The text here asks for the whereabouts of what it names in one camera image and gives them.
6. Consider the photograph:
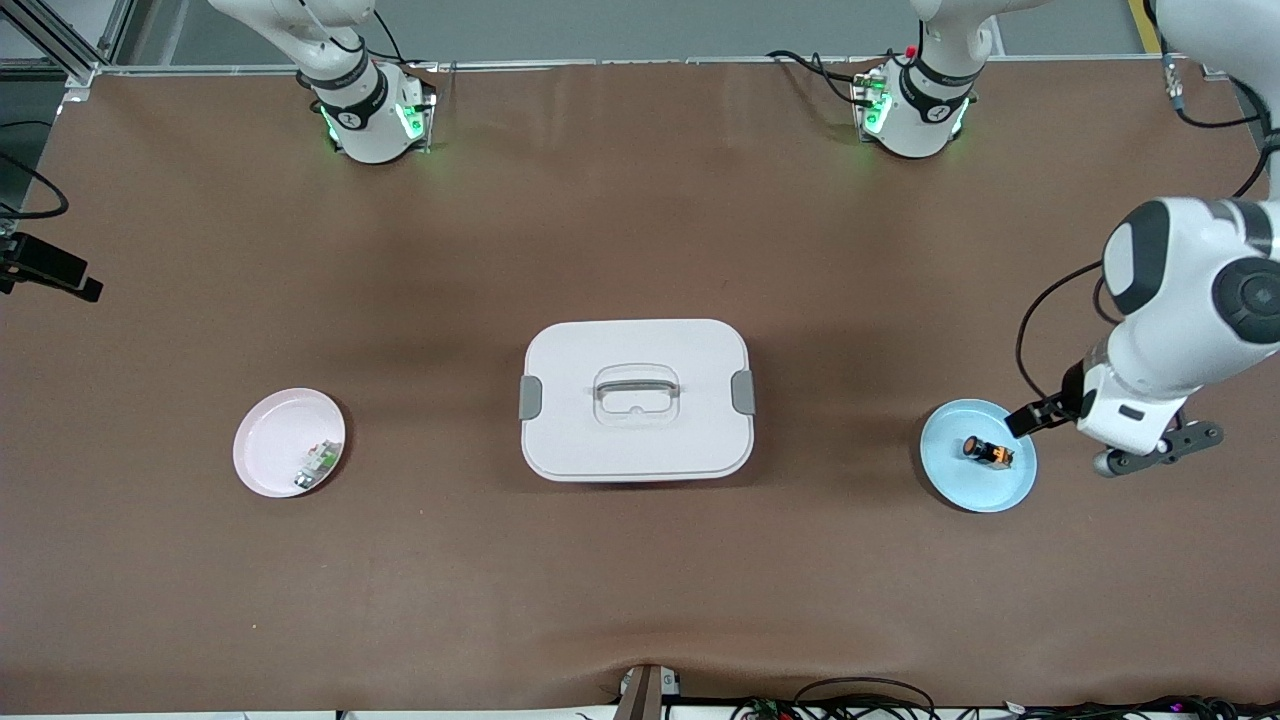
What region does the orange black push-button switch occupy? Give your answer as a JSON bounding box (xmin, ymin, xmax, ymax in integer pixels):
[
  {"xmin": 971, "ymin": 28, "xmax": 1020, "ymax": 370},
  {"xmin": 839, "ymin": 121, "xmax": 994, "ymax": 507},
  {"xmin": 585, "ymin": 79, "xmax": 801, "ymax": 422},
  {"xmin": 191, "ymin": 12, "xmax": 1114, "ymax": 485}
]
[{"xmin": 962, "ymin": 435, "xmax": 1016, "ymax": 471}]

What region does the white lidded storage box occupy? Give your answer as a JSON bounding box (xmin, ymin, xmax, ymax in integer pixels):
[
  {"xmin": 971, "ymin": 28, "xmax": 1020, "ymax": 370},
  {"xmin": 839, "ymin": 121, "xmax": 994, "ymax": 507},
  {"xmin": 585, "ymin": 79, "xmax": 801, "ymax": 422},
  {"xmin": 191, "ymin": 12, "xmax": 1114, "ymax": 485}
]
[{"xmin": 518, "ymin": 318, "xmax": 758, "ymax": 484}]

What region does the light blue round plate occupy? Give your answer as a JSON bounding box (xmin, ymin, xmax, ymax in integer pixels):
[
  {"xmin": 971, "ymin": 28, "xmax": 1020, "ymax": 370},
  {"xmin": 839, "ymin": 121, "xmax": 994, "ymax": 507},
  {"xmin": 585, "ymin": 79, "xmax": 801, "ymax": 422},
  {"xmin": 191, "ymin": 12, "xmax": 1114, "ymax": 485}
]
[{"xmin": 919, "ymin": 398, "xmax": 1039, "ymax": 514}]

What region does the pink round plate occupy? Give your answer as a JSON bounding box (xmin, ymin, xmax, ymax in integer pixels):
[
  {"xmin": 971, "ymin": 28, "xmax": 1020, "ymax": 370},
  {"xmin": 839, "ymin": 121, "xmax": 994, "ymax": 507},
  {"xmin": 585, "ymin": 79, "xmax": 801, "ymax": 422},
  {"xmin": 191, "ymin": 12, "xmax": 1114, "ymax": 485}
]
[{"xmin": 232, "ymin": 387, "xmax": 348, "ymax": 499}]

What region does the brown table mat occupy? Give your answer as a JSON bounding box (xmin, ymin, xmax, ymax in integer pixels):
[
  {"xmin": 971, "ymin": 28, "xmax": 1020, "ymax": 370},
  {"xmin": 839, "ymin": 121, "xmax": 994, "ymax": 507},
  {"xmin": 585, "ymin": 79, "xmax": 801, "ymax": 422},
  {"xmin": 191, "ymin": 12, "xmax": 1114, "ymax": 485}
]
[{"xmin": 0, "ymin": 58, "xmax": 1280, "ymax": 713}]

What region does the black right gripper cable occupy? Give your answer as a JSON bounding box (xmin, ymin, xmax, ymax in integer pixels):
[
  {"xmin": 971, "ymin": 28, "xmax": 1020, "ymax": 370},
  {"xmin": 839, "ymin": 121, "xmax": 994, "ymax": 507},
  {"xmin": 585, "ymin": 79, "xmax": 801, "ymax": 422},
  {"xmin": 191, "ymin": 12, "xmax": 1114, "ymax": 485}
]
[{"xmin": 0, "ymin": 150, "xmax": 70, "ymax": 220}]

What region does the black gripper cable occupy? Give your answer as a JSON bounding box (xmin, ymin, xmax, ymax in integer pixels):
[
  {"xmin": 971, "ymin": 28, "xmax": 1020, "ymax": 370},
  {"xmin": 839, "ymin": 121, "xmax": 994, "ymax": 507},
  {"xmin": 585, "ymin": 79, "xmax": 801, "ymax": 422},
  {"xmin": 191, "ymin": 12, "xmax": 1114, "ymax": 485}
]
[
  {"xmin": 1015, "ymin": 50, "xmax": 1280, "ymax": 401},
  {"xmin": 0, "ymin": 150, "xmax": 70, "ymax": 220}
]

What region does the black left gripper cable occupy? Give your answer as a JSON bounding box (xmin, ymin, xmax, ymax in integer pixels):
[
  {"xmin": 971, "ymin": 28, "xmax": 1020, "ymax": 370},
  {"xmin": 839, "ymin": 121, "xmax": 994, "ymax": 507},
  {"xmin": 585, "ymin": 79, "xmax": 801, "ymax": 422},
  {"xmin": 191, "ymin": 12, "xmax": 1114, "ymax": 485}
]
[{"xmin": 1015, "ymin": 50, "xmax": 1280, "ymax": 401}]

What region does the aluminium frame profile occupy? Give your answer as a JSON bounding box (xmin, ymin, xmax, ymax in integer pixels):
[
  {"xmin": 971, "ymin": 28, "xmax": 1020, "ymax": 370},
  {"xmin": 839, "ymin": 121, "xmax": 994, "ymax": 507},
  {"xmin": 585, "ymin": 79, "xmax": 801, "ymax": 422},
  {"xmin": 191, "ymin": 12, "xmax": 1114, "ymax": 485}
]
[{"xmin": 0, "ymin": 0, "xmax": 136, "ymax": 86}]

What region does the tangled cable bundle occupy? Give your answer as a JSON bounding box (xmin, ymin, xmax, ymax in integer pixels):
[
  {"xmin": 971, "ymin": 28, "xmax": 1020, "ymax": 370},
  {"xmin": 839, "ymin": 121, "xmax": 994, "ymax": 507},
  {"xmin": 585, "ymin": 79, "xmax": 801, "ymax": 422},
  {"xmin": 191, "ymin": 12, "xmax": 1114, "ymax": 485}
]
[{"xmin": 730, "ymin": 690, "xmax": 1280, "ymax": 720}]

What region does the black looped cable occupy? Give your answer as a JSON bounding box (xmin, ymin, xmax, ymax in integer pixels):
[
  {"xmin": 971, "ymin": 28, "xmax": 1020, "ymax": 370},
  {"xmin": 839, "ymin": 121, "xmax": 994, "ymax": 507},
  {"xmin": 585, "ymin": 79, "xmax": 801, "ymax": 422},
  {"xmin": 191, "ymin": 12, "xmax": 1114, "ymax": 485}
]
[{"xmin": 793, "ymin": 677, "xmax": 938, "ymax": 720}]

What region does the black right arm base cable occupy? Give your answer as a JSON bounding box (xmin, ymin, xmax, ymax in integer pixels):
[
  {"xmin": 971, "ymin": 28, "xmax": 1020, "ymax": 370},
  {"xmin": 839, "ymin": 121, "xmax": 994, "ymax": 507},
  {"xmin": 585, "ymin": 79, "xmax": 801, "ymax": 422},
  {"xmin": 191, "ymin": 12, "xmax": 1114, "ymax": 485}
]
[{"xmin": 370, "ymin": 8, "xmax": 433, "ymax": 71}]

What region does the black arm base cable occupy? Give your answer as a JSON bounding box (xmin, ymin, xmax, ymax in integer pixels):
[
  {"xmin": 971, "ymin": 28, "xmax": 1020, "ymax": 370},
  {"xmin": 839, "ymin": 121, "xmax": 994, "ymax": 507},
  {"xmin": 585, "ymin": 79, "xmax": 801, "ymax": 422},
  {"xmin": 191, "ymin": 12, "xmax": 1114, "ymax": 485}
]
[
  {"xmin": 765, "ymin": 48, "xmax": 886, "ymax": 106},
  {"xmin": 370, "ymin": 8, "xmax": 433, "ymax": 71}
]

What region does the black left arm base cable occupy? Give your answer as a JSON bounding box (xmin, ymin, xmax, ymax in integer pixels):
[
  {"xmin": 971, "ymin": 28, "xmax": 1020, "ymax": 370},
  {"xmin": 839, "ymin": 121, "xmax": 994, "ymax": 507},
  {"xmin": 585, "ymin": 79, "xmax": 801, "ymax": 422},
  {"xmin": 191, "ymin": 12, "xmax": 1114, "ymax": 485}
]
[{"xmin": 765, "ymin": 48, "xmax": 886, "ymax": 106}]

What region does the metal bracket post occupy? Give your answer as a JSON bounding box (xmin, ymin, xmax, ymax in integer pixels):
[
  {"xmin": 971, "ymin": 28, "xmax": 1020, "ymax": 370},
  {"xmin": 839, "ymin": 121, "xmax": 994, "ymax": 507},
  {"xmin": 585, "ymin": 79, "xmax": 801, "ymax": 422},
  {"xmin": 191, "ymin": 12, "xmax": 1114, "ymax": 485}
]
[{"xmin": 615, "ymin": 663, "xmax": 681, "ymax": 720}]

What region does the silver table edge rail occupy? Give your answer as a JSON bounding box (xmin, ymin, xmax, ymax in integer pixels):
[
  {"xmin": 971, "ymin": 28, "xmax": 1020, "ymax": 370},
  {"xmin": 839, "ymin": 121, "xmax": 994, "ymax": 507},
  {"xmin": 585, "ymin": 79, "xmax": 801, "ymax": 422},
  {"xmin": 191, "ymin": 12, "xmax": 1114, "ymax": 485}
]
[{"xmin": 95, "ymin": 56, "xmax": 1166, "ymax": 74}]

